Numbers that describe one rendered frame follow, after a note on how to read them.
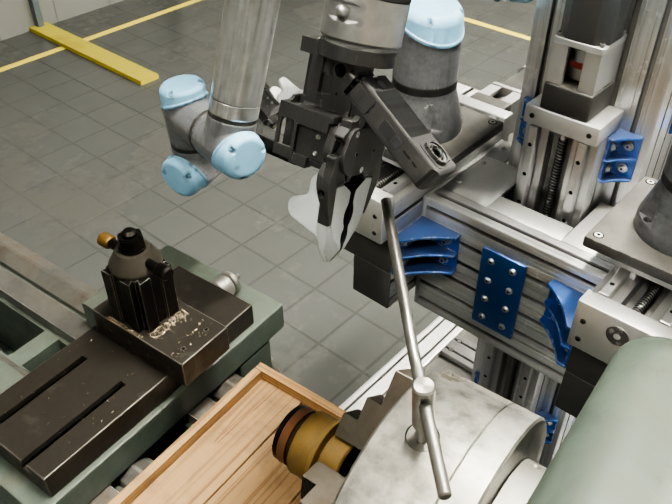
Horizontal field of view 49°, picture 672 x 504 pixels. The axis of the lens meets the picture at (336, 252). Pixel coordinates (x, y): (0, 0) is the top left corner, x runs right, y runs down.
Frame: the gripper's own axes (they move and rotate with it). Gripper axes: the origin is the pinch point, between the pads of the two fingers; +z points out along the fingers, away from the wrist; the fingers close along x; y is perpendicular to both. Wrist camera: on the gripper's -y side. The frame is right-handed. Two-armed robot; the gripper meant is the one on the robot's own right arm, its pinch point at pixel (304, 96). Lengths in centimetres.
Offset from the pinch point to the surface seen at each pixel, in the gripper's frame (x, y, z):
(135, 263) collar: -5, -4, -53
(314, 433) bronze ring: -29, -34, -63
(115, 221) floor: 179, 23, 42
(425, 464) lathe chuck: -48, -39, -66
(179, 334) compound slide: 0, -17, -53
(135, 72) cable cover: 242, 89, 145
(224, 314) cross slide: 5.0, -20.0, -42.7
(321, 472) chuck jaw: -30, -38, -66
